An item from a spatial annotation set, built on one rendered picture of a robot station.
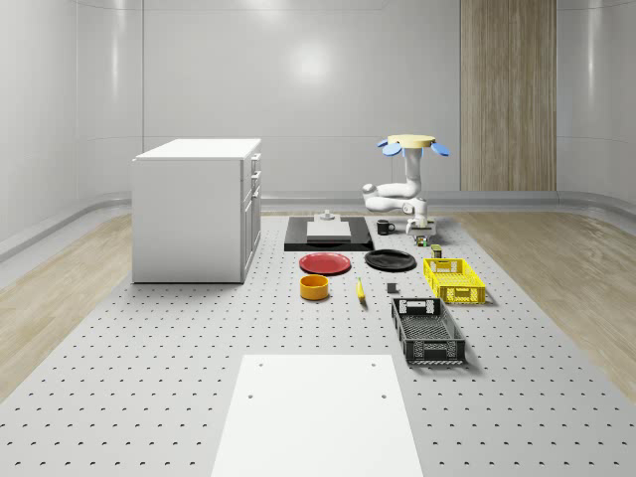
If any white board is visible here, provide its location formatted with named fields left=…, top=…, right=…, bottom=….
left=210, top=354, right=424, bottom=477

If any yellow basket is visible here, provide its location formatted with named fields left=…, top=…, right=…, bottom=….
left=422, top=257, right=488, bottom=305

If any white cabinet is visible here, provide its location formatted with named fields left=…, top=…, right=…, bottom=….
left=131, top=138, right=263, bottom=284

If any red plate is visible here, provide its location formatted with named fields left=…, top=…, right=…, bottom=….
left=298, top=251, right=353, bottom=275

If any black plate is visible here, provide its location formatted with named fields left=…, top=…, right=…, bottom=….
left=364, top=248, right=417, bottom=272

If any dark grey basket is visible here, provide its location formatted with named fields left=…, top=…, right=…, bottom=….
left=390, top=296, right=468, bottom=367

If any yellow bowl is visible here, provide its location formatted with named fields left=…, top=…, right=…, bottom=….
left=299, top=274, right=330, bottom=301

